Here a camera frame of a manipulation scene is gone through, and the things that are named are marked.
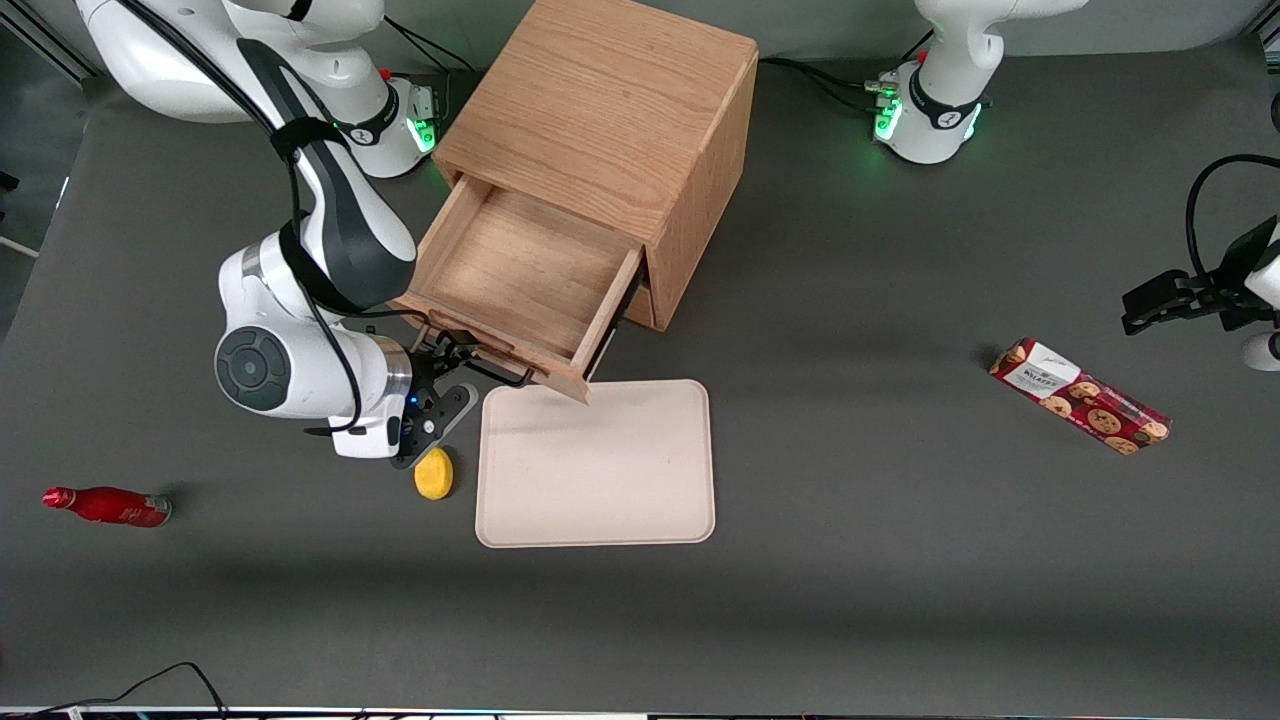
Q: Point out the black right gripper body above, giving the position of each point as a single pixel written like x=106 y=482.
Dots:
x=436 y=361

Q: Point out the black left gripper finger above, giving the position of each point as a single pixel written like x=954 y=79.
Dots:
x=1150 y=318
x=1160 y=290

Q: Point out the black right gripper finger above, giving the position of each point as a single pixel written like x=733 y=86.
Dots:
x=464 y=374
x=458 y=352

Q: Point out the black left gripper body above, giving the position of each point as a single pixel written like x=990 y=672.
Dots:
x=1228 y=290

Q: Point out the wooden drawer cabinet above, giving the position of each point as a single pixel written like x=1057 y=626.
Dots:
x=600 y=100
x=520 y=270

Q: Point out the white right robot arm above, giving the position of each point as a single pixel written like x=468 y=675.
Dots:
x=350 y=230

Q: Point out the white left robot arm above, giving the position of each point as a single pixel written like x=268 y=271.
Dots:
x=950 y=100

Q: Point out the wooden drawer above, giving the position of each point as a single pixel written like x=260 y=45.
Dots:
x=645 y=310

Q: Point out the red cookie box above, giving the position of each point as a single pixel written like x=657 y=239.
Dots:
x=1085 y=400

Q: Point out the yellow lemon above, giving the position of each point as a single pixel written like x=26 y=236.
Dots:
x=436 y=480

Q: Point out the beige rectangular tray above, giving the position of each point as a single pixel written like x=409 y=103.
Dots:
x=595 y=465

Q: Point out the red bottle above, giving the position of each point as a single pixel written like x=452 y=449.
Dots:
x=110 y=506

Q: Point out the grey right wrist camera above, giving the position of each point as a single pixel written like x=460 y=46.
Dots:
x=445 y=410

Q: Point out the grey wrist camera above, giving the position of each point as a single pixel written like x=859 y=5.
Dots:
x=445 y=410
x=1262 y=352

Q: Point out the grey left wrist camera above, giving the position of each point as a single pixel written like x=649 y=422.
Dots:
x=1262 y=352

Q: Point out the aluminium frame rail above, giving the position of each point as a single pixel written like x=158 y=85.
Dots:
x=1264 y=36
x=50 y=45

